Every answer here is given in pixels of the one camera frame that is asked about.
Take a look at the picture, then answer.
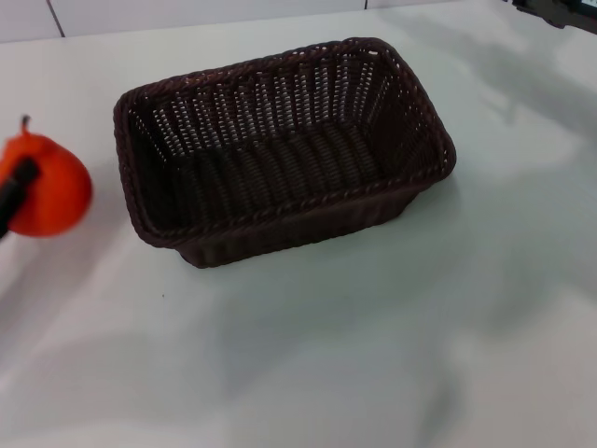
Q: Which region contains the dark brown woven basket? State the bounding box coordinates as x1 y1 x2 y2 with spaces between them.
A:
112 37 457 270

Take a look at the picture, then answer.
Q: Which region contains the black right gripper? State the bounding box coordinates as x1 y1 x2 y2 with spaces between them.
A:
511 0 597 31

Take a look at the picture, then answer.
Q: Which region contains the orange pear-shaped toy fruit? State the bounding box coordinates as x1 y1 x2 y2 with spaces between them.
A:
0 115 94 239

